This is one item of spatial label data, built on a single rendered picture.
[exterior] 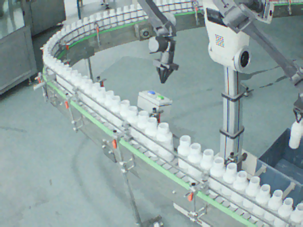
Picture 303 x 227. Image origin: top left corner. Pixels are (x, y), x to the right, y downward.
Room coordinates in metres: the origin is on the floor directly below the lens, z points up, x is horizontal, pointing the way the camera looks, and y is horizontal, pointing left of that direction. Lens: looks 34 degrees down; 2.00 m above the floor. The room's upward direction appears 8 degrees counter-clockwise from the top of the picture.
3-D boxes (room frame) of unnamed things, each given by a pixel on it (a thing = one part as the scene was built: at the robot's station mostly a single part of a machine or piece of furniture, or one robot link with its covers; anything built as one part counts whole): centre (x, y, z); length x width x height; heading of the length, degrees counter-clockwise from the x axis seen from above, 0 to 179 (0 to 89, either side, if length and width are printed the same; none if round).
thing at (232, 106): (1.66, -0.46, 0.74); 0.11 x 0.11 x 0.40; 35
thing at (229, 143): (1.66, -0.46, 0.49); 0.13 x 0.13 x 0.40; 35
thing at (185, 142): (1.04, -0.11, 1.08); 0.06 x 0.06 x 0.17
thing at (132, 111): (1.28, 0.07, 1.08); 0.06 x 0.06 x 0.17
